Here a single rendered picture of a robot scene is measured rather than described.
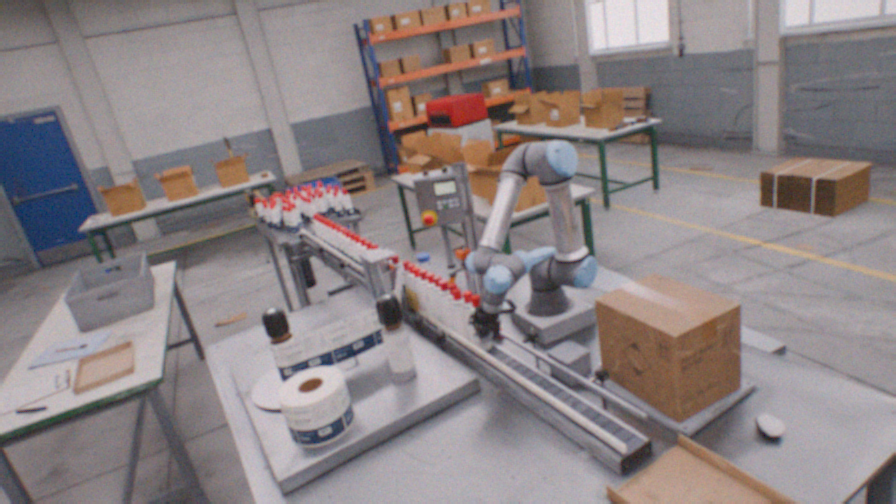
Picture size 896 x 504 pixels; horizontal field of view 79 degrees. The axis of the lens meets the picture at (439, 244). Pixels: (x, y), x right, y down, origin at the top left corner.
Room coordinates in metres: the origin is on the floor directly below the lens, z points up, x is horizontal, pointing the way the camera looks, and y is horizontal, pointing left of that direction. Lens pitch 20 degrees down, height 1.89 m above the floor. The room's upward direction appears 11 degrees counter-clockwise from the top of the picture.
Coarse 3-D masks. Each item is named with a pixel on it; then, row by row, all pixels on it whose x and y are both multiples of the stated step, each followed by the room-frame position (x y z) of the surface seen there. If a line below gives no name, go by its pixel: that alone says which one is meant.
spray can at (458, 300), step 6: (456, 288) 1.77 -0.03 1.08; (456, 294) 1.74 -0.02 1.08; (456, 300) 1.75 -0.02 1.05; (462, 300) 1.75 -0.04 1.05; (456, 306) 1.74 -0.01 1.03; (456, 312) 1.74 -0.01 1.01; (462, 312) 1.73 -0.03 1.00; (456, 318) 1.74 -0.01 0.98; (462, 318) 1.73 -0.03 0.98; (456, 324) 1.75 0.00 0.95; (462, 324) 1.73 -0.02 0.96; (462, 330) 1.73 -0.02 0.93; (462, 336) 1.74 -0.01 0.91
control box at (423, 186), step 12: (420, 180) 1.90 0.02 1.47; (432, 180) 1.89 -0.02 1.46; (456, 180) 1.88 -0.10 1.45; (420, 192) 1.90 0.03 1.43; (432, 192) 1.89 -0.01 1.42; (420, 204) 1.90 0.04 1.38; (432, 204) 1.89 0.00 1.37; (420, 216) 1.91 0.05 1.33; (444, 216) 1.89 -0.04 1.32; (456, 216) 1.88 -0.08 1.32
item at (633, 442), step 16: (448, 336) 1.81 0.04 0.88; (496, 352) 1.63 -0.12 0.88; (496, 368) 1.53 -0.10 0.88; (512, 368) 1.52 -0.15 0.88; (528, 368) 1.50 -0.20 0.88; (544, 384) 1.40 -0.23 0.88; (544, 400) 1.32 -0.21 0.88; (560, 400) 1.31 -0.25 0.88; (576, 400) 1.29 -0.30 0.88; (592, 416) 1.21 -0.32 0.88; (592, 432) 1.15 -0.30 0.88; (608, 432) 1.14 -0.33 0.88; (624, 432) 1.13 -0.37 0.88
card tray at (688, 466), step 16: (688, 448) 1.07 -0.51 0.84; (704, 448) 1.03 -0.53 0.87; (656, 464) 1.05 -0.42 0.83; (672, 464) 1.04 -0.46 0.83; (688, 464) 1.03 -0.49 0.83; (704, 464) 1.02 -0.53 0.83; (720, 464) 1.00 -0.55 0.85; (640, 480) 1.01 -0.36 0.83; (656, 480) 1.00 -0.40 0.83; (672, 480) 0.99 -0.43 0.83; (688, 480) 0.98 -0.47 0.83; (704, 480) 0.98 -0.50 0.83; (720, 480) 0.97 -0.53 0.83; (736, 480) 0.96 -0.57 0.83; (752, 480) 0.93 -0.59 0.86; (608, 496) 0.98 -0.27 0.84; (624, 496) 0.98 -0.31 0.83; (640, 496) 0.97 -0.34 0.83; (656, 496) 0.96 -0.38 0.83; (672, 496) 0.95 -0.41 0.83; (688, 496) 0.94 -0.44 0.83; (704, 496) 0.93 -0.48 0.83; (720, 496) 0.92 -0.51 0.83; (736, 496) 0.92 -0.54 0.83; (752, 496) 0.91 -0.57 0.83; (768, 496) 0.90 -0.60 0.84; (784, 496) 0.86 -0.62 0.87
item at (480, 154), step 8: (472, 144) 4.23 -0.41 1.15; (480, 144) 4.25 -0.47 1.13; (488, 144) 4.27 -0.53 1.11; (464, 152) 4.19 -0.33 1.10; (472, 152) 4.21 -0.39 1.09; (480, 152) 4.23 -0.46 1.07; (488, 152) 4.24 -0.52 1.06; (496, 152) 3.81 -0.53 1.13; (504, 152) 3.85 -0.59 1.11; (512, 152) 3.89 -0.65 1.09; (464, 160) 4.17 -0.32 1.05; (472, 160) 4.18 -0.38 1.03; (480, 160) 4.20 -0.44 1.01; (488, 160) 3.82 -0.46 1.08; (496, 160) 3.85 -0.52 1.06; (504, 160) 3.89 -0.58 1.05; (472, 168) 3.89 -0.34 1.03; (488, 168) 3.85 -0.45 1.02; (472, 176) 4.08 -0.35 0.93; (480, 176) 3.96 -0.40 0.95; (472, 184) 4.10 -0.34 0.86; (480, 184) 3.98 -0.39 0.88; (472, 192) 4.12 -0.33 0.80; (480, 192) 4.00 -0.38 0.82
